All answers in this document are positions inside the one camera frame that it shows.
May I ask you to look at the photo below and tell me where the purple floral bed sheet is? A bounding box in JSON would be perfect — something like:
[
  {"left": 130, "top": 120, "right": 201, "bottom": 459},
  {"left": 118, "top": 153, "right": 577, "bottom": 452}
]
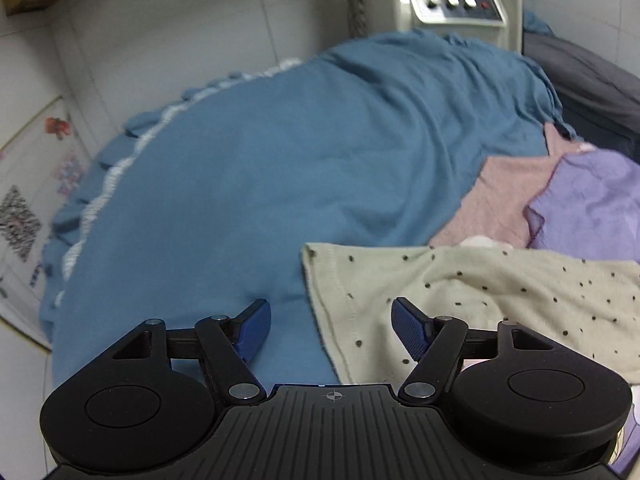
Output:
[{"left": 526, "top": 149, "right": 640, "bottom": 480}]

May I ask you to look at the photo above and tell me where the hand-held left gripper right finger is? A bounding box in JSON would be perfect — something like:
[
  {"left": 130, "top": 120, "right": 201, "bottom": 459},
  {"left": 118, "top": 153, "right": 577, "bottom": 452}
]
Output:
[{"left": 391, "top": 297, "right": 567, "bottom": 406}]

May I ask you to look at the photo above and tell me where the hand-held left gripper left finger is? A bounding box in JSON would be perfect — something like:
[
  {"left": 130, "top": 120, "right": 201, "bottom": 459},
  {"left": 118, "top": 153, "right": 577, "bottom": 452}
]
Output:
[{"left": 112, "top": 298, "right": 272, "bottom": 405}]

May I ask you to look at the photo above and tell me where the dark grey quilt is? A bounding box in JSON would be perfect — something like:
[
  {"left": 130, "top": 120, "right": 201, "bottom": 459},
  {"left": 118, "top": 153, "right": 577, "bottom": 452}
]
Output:
[{"left": 521, "top": 10, "right": 640, "bottom": 163}]

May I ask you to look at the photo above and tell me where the cream dotted small garment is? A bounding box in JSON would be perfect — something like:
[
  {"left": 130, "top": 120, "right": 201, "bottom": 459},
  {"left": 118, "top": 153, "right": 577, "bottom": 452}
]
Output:
[{"left": 301, "top": 240, "right": 640, "bottom": 388}]

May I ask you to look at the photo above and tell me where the blue ruffled blanket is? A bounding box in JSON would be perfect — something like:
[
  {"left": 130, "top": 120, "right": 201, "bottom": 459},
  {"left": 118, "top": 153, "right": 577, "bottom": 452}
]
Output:
[{"left": 39, "top": 27, "right": 583, "bottom": 386}]

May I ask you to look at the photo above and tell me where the pink cloth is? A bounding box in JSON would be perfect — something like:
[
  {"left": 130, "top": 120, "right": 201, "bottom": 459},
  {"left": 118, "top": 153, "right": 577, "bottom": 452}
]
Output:
[{"left": 429, "top": 122, "right": 598, "bottom": 250}]

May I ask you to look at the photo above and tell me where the wall poster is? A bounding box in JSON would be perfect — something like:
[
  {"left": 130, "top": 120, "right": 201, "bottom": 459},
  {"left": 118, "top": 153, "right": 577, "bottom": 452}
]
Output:
[{"left": 0, "top": 95, "right": 96, "bottom": 351}]

